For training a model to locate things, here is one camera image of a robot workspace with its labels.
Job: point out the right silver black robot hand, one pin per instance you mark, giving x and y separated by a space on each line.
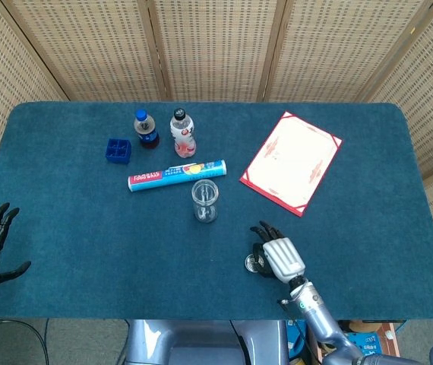
283 258

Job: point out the small silver round object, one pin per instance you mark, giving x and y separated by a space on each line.
250 263

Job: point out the right blue grey robot arm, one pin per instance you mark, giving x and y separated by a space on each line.
319 319

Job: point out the clear drinking glass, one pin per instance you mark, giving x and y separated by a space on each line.
205 201

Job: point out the red certificate folder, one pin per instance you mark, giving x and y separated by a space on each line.
292 163

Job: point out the blue grey robot torso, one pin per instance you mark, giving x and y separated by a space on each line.
201 346

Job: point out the brown cardboard box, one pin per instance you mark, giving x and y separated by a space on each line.
389 342

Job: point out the light blue food wrap box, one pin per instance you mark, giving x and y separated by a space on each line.
171 175

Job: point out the blue carpet table cover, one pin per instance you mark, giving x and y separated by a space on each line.
125 247

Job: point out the pink drink bottle, black cap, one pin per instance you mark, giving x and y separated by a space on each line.
182 133

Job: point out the blue plastic ice cube tray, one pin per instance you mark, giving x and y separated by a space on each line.
118 151

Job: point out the cola bottle with blue cap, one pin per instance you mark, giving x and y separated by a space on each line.
146 131

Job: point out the woven rattan folding screen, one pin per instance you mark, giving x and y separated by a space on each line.
216 45

